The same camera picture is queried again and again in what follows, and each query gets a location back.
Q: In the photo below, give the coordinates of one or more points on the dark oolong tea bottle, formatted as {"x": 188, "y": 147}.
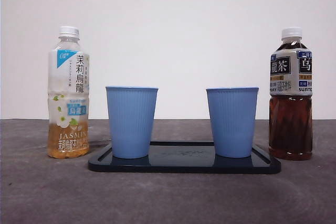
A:
{"x": 290, "y": 124}

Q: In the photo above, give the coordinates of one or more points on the blue ribbed plastic cup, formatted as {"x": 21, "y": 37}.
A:
{"x": 232, "y": 121}
{"x": 131, "y": 121}

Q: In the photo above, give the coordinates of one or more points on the jasmine tea bottle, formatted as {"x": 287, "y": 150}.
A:
{"x": 68, "y": 119}

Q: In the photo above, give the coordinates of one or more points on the dark blue flat tray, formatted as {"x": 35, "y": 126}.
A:
{"x": 181, "y": 163}

